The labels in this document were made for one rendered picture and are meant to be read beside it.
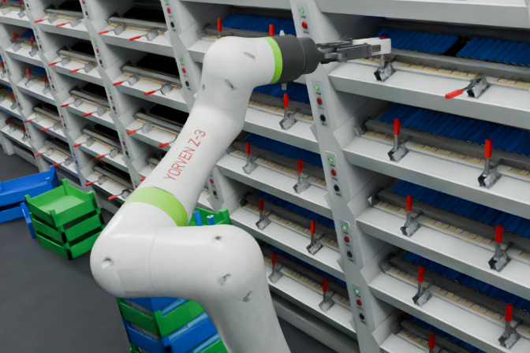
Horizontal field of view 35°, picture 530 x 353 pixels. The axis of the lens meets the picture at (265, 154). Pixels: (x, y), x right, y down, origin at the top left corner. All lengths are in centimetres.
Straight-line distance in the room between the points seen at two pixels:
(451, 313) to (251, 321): 78
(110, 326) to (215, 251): 183
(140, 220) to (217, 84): 35
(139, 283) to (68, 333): 180
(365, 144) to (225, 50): 56
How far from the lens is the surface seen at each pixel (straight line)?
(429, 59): 178
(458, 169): 178
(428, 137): 187
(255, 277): 127
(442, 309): 203
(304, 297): 255
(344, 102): 201
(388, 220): 204
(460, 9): 159
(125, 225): 135
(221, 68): 156
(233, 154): 263
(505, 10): 151
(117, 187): 376
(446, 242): 191
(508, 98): 160
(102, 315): 314
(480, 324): 196
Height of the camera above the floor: 146
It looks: 20 degrees down
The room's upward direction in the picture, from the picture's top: 13 degrees counter-clockwise
